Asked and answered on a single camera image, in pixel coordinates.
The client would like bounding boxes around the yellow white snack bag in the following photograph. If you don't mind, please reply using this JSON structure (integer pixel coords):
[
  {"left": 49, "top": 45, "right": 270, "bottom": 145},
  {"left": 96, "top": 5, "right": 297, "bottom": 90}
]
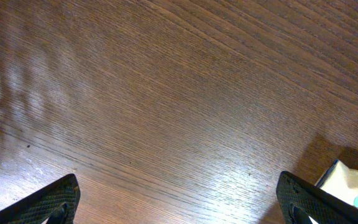
[{"left": 315, "top": 159, "right": 358, "bottom": 208}]

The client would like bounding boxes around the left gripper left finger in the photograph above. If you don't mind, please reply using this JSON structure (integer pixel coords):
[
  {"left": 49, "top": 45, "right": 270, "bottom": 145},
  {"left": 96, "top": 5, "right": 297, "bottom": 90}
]
[{"left": 0, "top": 174, "right": 81, "bottom": 224}]

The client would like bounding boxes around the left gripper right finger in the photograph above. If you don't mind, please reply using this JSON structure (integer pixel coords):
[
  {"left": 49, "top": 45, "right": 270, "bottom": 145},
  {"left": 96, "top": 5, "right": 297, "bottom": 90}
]
[{"left": 276, "top": 171, "right": 358, "bottom": 224}]

